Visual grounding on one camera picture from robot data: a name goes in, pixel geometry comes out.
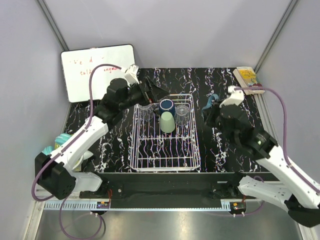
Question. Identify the yellow paperback book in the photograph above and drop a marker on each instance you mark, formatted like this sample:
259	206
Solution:
246	77

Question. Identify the pale green cup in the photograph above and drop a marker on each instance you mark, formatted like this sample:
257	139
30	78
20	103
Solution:
167	122

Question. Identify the clear glass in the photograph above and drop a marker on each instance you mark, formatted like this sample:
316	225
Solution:
182	115
146	112

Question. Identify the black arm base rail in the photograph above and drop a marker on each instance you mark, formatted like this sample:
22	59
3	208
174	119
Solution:
167	191

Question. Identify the white wire dish rack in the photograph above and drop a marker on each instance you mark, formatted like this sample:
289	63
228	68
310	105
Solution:
155	151

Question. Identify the light blue dotted mug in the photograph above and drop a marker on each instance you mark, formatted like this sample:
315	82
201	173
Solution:
212	98

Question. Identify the dark blue ceramic mug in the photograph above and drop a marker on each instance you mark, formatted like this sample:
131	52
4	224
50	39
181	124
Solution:
167	105

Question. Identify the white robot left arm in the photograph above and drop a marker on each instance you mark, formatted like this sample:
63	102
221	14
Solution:
55	172

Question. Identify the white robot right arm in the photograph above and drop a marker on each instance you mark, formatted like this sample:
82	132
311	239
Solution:
301	196

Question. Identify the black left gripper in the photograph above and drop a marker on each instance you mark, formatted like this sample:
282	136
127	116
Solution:
155	94

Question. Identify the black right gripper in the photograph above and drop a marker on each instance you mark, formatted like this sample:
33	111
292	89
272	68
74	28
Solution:
208	114

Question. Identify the white dry-erase board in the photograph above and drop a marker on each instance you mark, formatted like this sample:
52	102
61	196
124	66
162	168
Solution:
77	67

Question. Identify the white slotted cable duct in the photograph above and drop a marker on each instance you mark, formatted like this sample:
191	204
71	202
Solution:
72	205

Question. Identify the teal headphones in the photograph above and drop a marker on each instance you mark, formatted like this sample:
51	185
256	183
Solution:
59	140

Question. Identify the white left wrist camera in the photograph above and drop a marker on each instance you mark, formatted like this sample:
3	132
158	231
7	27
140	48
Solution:
130	74

